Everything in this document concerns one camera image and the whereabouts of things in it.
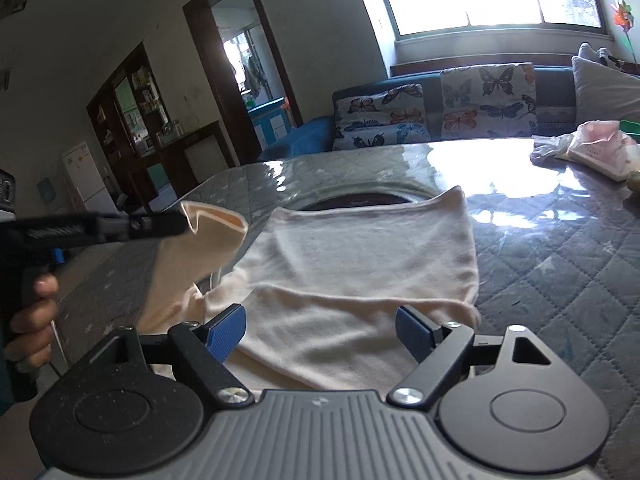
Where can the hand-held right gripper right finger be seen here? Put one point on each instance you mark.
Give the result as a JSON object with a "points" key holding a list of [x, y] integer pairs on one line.
{"points": [[412, 332]]}

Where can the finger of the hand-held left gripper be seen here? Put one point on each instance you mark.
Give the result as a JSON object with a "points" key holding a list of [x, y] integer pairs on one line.
{"points": [[150, 225]]}

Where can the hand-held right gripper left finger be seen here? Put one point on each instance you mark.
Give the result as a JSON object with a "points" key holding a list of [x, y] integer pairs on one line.
{"points": [[227, 332]]}

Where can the cream knit garment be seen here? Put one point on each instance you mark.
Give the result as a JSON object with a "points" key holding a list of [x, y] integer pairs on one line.
{"points": [[350, 270]]}

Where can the person's left hand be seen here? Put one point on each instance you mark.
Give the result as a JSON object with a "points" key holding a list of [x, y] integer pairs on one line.
{"points": [[32, 317]]}

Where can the small blue box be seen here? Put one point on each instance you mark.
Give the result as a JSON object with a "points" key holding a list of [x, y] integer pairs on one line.
{"points": [[47, 192]]}

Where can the white refrigerator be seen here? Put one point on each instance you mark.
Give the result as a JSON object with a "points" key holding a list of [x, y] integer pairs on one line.
{"points": [[85, 175]]}

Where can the dark wooden display cabinet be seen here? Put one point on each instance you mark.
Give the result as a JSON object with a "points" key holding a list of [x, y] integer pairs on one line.
{"points": [[125, 125]]}

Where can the grey quilted table cover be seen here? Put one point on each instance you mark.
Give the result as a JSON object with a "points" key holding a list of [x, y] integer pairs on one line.
{"points": [[550, 270]]}

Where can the blue cabinet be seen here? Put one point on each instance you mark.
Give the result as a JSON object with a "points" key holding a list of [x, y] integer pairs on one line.
{"points": [[272, 125]]}

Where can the blue sofa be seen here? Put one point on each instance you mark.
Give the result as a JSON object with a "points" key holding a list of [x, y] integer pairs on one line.
{"points": [[310, 132]]}

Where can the butterfly print cushion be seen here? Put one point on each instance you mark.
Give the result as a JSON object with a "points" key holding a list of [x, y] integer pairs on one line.
{"points": [[380, 117], [487, 100]]}

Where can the grey crumpled cloth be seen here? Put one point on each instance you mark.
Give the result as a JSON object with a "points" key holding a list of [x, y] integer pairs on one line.
{"points": [[547, 152]]}

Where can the pink plastic packet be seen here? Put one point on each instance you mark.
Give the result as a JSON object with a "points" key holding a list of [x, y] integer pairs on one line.
{"points": [[602, 147]]}

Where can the green packet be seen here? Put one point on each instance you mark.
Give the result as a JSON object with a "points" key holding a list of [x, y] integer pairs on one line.
{"points": [[631, 127]]}

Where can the grey pillow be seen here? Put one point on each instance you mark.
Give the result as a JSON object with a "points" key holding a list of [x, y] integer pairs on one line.
{"points": [[605, 92]]}

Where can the colourful pinwheel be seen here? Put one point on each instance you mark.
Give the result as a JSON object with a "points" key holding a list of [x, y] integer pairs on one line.
{"points": [[620, 12]]}

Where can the dark wooden door frame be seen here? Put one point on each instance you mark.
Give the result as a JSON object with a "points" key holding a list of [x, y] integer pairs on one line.
{"points": [[200, 60]]}

